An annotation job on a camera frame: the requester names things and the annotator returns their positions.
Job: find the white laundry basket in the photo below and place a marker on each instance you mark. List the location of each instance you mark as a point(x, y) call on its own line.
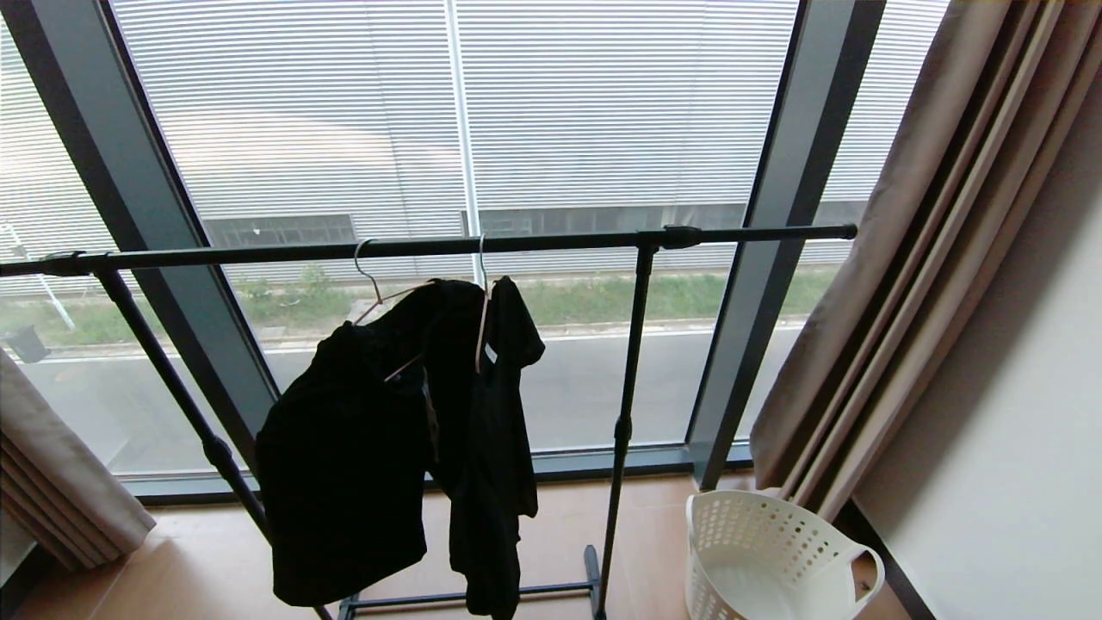
point(758, 577)

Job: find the brown curtain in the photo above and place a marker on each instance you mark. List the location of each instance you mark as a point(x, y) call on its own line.
point(60, 482)
point(947, 172)

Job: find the black garment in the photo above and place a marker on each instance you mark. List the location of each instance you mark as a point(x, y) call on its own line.
point(495, 482)

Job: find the black clothes rack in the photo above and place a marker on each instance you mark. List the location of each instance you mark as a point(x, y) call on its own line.
point(560, 241)

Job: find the pink clothes hanger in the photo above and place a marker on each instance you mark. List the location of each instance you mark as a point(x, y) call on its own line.
point(370, 280)
point(482, 327)

